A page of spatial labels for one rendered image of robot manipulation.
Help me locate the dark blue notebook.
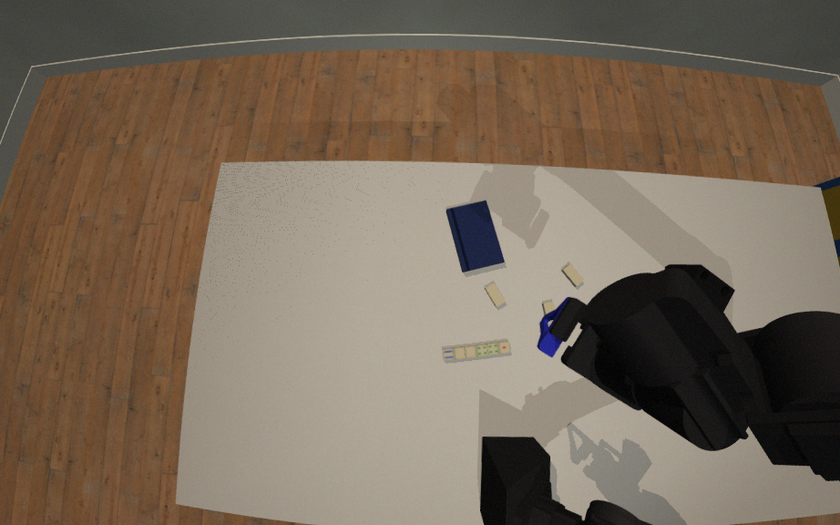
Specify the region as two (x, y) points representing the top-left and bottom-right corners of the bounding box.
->
(446, 201), (504, 273)

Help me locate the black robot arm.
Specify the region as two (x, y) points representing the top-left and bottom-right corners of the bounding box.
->
(512, 264), (840, 525)

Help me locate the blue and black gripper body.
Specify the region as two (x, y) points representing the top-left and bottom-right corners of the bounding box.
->
(548, 297), (641, 410)

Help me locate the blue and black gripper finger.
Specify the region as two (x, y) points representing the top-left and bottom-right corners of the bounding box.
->
(538, 297), (571, 357)

